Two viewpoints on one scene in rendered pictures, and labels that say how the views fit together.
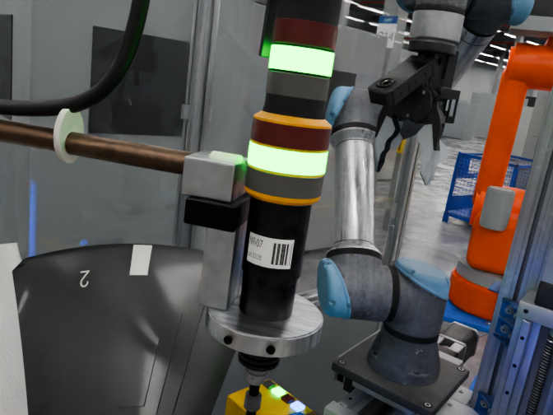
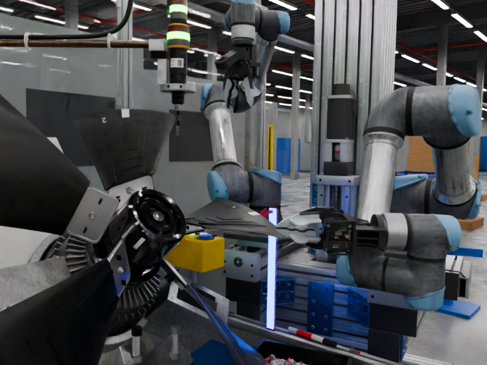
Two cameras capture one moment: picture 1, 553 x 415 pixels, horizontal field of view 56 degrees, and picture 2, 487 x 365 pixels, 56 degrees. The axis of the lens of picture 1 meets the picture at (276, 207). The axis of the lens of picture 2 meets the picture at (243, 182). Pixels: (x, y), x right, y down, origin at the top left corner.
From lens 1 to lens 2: 68 cm
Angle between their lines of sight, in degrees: 12
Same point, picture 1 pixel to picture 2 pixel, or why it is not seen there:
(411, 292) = (259, 180)
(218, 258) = (161, 68)
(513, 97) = not seen: hidden behind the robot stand
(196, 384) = (156, 142)
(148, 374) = (137, 140)
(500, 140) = not seen: hidden behind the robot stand
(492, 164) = not seen: hidden behind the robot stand
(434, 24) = (240, 30)
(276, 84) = (172, 15)
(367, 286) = (235, 179)
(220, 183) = (160, 45)
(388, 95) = (224, 62)
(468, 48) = (265, 48)
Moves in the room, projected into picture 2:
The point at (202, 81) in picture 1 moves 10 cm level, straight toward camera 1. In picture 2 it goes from (127, 82) to (128, 79)
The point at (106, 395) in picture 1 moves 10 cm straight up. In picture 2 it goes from (122, 149) to (122, 101)
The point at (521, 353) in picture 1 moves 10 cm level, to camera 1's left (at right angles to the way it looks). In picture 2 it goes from (322, 203) to (295, 203)
